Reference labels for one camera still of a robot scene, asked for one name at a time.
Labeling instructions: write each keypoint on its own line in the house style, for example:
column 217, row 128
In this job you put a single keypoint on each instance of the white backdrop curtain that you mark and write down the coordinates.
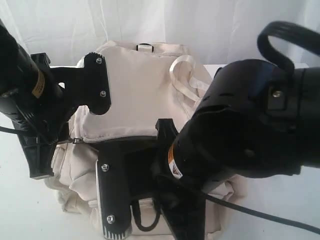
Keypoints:
column 216, row 31

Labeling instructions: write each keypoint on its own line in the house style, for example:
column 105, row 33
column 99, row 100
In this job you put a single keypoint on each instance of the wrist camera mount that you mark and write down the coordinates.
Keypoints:
column 77, row 86
column 123, row 177

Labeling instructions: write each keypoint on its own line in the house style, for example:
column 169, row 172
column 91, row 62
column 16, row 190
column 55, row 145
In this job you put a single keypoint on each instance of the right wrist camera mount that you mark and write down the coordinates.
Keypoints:
column 123, row 177

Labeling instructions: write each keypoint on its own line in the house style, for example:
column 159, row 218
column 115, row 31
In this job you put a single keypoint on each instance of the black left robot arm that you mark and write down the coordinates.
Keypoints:
column 19, row 74

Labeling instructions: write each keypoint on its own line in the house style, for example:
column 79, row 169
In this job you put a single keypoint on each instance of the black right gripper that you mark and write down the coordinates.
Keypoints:
column 185, row 170

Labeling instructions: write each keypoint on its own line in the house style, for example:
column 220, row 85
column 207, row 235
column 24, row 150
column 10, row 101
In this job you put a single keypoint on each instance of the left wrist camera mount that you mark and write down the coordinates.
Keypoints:
column 77, row 86

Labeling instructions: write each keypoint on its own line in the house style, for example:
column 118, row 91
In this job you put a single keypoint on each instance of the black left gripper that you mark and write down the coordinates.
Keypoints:
column 43, row 124

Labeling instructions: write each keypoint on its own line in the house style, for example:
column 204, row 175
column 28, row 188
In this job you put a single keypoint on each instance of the cream fabric duffel bag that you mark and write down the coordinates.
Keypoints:
column 141, row 93

